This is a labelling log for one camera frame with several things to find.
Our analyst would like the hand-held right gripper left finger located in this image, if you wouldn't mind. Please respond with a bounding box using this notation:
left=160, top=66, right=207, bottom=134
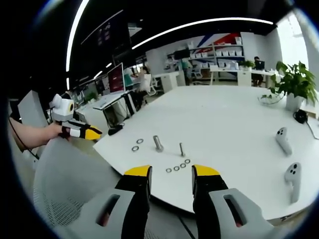
left=62, top=164, right=153, bottom=239

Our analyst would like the white handheld controller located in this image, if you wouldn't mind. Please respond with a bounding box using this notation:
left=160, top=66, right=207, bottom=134
left=275, top=127, right=293, bottom=157
left=284, top=162, right=302, bottom=204

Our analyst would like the computer monitor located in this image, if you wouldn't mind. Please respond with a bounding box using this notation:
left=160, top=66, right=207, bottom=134
left=107, top=62, right=126, bottom=95

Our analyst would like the black computer mouse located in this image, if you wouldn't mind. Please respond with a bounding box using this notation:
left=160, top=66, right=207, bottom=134
left=108, top=124, right=124, bottom=136

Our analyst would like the green potted plant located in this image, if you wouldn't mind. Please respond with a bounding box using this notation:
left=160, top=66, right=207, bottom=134
left=260, top=60, right=319, bottom=112

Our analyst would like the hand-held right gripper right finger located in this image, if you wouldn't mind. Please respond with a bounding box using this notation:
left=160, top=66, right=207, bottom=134
left=191, top=164, right=283, bottom=239

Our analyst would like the grey mesh chair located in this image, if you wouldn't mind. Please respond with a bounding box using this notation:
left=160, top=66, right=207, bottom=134
left=32, top=136, right=155, bottom=239

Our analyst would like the person's left hand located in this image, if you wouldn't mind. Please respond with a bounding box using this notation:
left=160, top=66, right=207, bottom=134
left=44, top=123, right=72, bottom=144

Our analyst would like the white storage shelving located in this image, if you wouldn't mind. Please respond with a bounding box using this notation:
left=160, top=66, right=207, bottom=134
left=165, top=36, right=245, bottom=80

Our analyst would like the white office chair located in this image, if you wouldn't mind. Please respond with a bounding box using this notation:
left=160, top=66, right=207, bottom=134
left=146, top=74, right=165, bottom=97

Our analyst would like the white office desk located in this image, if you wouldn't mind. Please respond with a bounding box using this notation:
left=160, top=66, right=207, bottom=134
left=92, top=91, right=142, bottom=126

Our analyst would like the coiled black cable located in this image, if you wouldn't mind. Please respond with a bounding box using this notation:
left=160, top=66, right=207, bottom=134
left=293, top=109, right=319, bottom=140

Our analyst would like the long ceiling light strip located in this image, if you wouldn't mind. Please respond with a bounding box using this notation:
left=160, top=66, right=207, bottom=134
left=131, top=17, right=274, bottom=50
left=65, top=0, right=90, bottom=73

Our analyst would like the white panel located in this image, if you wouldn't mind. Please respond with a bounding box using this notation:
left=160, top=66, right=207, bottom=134
left=17, top=90, right=48, bottom=128

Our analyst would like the thick threaded stud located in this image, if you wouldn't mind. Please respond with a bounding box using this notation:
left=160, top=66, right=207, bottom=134
left=153, top=135, right=164, bottom=152

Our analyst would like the thin black cable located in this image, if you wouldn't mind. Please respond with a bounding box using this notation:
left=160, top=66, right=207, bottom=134
left=9, top=117, right=40, bottom=160

